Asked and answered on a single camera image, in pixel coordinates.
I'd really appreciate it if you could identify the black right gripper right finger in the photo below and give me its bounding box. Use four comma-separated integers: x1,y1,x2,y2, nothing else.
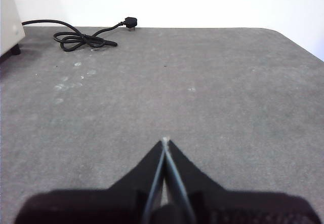
166,139,321,224

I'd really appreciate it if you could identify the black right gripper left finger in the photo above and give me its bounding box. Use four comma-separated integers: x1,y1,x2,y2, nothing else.
14,139,166,224

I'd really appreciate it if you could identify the white toaster oven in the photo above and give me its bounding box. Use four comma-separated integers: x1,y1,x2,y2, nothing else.
0,0,26,57

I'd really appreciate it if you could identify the black power cable with plug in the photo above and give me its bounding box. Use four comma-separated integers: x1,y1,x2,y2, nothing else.
21,17,139,53

